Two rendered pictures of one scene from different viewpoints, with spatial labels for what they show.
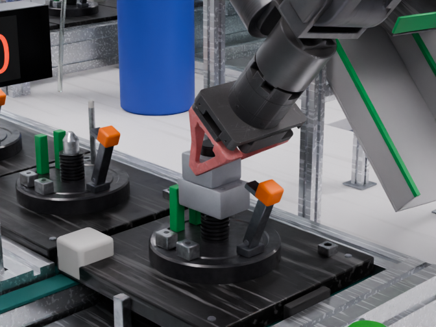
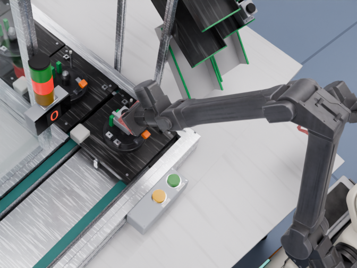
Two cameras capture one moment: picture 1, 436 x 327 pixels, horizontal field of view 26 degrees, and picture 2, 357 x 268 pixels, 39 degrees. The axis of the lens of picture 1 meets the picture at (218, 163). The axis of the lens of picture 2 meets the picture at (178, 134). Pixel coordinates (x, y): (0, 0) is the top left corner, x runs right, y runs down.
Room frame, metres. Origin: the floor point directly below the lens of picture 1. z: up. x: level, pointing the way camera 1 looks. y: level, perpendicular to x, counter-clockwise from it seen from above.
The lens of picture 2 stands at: (0.15, 0.12, 2.38)
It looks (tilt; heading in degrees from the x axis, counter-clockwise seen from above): 60 degrees down; 339
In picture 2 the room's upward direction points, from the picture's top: 16 degrees clockwise
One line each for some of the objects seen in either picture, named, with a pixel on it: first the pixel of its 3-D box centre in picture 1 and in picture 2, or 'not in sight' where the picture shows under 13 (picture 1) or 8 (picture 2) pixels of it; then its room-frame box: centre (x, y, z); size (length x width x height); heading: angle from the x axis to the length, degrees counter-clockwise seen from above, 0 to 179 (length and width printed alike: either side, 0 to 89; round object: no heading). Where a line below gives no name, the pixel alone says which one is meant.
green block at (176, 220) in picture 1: (176, 207); (111, 120); (0.94, 0.04, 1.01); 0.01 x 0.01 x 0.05; 44
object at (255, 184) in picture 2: not in sight; (185, 164); (0.86, -0.20, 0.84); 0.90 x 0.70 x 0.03; 125
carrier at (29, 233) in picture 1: (71, 161); (65, 78); (1.10, 0.18, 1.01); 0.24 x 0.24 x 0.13; 44
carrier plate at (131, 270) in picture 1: (215, 263); (124, 134); (0.92, 0.00, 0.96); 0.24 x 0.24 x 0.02; 44
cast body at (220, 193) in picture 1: (207, 172); (123, 117); (0.93, 0.01, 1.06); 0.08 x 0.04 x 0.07; 44
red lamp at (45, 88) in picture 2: not in sight; (42, 81); (0.87, 0.22, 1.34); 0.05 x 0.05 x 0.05
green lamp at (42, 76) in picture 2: not in sight; (40, 68); (0.87, 0.22, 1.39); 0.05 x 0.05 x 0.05
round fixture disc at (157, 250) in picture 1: (215, 246); (125, 132); (0.92, 0.00, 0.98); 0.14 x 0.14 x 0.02
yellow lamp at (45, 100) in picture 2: not in sight; (44, 92); (0.87, 0.22, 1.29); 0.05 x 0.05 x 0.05
